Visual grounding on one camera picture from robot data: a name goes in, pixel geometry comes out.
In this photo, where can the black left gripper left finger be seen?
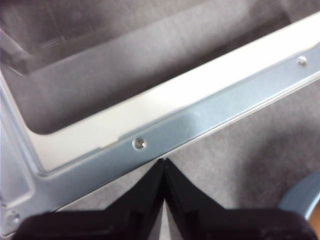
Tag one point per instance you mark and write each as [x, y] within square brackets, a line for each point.
[100, 225]

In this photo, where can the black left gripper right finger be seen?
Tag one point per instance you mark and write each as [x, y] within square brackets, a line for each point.
[225, 225]

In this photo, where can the blue ribbed bowl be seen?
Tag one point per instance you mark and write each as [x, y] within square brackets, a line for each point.
[297, 195]

